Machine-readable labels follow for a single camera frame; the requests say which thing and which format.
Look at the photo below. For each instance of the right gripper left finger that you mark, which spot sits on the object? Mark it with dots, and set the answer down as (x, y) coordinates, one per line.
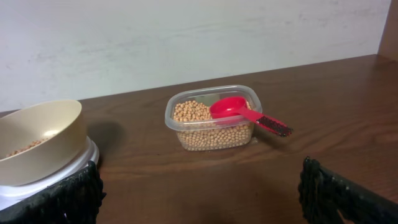
(75, 199)

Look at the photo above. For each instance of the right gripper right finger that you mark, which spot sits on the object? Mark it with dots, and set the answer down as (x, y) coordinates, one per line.
(327, 197)

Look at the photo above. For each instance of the red plastic measuring scoop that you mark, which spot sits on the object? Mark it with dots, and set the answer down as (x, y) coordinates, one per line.
(236, 105)

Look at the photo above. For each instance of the white round bowl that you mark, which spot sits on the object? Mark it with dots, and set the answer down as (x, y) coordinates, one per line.
(61, 121)

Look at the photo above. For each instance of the soybeans in bowl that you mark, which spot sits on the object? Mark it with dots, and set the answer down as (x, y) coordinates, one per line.
(31, 145)

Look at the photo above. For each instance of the soybeans pile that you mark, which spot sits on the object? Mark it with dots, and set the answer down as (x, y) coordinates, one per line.
(206, 135)

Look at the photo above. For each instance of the clear plastic container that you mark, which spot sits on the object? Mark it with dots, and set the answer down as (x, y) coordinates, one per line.
(208, 96)

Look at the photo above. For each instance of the right side cardboard panel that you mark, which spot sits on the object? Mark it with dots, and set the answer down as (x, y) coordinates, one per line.
(388, 44)

